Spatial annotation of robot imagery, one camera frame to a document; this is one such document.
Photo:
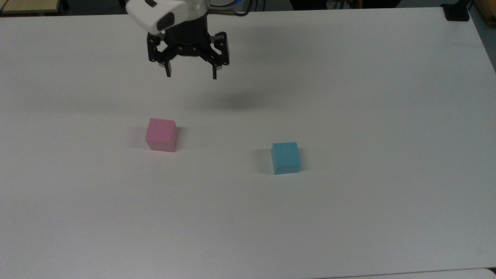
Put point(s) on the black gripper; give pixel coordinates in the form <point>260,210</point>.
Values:
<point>190,38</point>

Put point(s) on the blue cube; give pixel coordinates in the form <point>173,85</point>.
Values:
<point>286,157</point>

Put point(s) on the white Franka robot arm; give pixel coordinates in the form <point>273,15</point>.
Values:
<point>155,13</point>

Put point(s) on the pink cube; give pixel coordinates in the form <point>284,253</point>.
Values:
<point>161,133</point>

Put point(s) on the light wooden table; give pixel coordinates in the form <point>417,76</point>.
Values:
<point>29,5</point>

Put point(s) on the wooden board edge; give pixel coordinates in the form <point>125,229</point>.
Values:
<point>486,11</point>

